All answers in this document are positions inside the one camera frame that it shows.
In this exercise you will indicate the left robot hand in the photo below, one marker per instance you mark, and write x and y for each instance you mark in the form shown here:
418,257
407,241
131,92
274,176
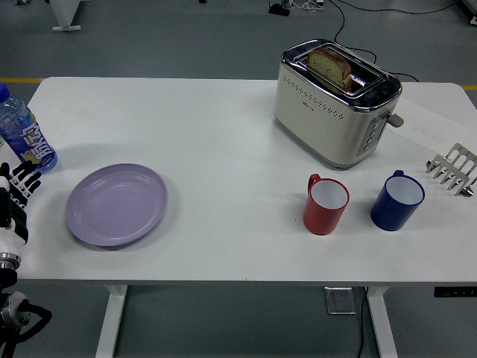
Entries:
15,223

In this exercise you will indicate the purple plate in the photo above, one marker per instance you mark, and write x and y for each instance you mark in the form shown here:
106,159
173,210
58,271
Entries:
117,205

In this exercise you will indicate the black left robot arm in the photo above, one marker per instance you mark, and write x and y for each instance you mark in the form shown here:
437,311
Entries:
16,309

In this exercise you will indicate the metal floor socket plate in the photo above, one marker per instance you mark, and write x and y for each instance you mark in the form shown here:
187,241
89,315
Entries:
341,304

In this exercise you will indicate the blue drink bottle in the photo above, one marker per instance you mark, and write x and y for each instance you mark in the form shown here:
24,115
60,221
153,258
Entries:
22,130

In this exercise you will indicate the white table leg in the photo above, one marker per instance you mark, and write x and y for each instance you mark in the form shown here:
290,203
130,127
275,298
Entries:
382,324
112,320

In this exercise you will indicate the white furniture foot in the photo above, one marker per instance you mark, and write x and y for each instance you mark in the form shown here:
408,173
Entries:
65,15

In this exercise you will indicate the red mug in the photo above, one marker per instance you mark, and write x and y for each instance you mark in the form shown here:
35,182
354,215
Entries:
320,220

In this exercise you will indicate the cream steel toaster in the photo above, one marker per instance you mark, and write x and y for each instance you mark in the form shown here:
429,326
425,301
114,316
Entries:
324,127

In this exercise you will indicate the black power adapter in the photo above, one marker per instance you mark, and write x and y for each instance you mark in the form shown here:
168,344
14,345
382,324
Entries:
279,9

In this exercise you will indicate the bread slice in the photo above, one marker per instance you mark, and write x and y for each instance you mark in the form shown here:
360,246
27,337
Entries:
329,67

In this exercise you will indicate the blue mug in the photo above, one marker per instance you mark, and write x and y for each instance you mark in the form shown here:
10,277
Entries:
391,216

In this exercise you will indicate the white paper sheet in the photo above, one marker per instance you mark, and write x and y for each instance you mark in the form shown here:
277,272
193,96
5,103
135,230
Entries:
436,127

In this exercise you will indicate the black table control panel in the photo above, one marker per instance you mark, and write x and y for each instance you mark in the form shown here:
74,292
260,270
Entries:
454,292

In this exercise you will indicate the metal spoon rack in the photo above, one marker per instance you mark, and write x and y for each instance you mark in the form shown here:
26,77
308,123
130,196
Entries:
460,158

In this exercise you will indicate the white furniture part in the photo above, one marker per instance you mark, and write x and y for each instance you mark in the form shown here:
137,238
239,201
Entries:
471,11

